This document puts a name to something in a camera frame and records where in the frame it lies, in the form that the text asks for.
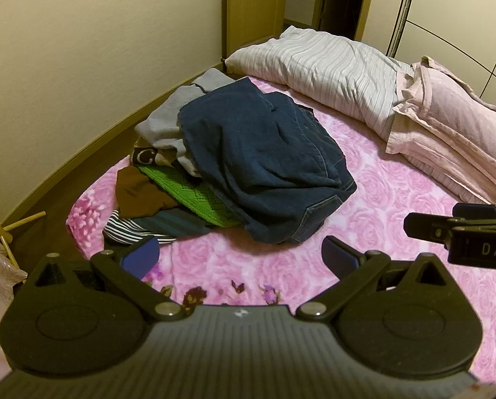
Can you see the brown garment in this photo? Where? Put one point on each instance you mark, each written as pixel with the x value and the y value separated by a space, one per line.
pixel 142 195

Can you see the striped pillow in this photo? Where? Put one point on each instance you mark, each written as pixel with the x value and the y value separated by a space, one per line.
pixel 447 178

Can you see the white striped duvet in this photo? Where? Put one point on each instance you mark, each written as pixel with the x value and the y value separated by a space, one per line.
pixel 314 66

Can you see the black printed garment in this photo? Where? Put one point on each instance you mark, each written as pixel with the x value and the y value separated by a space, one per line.
pixel 144 156

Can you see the green knit garment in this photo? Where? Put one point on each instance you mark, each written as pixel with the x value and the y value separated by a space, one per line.
pixel 181 191

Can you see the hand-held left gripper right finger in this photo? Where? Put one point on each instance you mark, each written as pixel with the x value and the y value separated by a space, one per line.
pixel 339 255

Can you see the pink floral blanket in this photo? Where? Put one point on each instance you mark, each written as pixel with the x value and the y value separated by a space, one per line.
pixel 381 199

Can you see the wooden door frame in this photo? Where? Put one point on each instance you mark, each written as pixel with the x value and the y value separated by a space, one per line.
pixel 252 4

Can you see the pink pillow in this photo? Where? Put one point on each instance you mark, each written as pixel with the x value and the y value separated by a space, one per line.
pixel 460 104
pixel 430 149

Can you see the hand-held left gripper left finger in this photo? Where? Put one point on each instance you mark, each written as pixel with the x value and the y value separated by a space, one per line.
pixel 142 255

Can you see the grey sweatshirt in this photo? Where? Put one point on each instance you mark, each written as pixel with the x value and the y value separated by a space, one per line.
pixel 164 124

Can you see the striped navy white garment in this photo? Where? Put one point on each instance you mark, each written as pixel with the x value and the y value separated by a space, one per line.
pixel 121 230

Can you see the cream wardrobe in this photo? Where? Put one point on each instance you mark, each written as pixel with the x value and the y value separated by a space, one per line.
pixel 460 16

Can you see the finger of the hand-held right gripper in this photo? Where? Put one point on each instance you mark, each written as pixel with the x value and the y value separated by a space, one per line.
pixel 426 226
pixel 480 210

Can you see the wooden rack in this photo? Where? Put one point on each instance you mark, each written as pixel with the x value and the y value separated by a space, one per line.
pixel 23 219

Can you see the dark blue jeans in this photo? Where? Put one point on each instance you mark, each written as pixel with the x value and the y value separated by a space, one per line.
pixel 264 158

